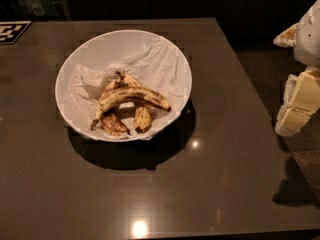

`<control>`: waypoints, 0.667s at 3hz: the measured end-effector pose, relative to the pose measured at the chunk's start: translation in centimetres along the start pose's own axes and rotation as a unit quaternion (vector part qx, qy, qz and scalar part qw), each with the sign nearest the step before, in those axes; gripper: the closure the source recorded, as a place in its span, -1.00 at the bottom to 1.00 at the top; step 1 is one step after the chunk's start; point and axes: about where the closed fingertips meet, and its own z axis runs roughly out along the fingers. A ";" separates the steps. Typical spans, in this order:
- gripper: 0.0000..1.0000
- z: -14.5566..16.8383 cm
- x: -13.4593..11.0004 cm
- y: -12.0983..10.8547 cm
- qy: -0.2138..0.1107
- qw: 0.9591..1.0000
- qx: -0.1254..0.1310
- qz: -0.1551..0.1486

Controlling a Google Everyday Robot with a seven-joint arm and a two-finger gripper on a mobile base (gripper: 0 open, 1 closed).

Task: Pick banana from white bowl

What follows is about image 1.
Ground spotted banana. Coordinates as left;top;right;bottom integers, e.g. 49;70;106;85
90;86;171;130
101;80;130;136
116;71;152;133

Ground white bottles in background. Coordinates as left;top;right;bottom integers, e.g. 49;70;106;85
1;0;64;18

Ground black white fiducial marker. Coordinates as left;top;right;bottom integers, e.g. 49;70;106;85
0;21;31;45

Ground white paper napkin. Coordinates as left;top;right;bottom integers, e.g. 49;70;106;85
63;38;186;142

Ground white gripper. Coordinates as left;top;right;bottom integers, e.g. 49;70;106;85
273;0;320;137

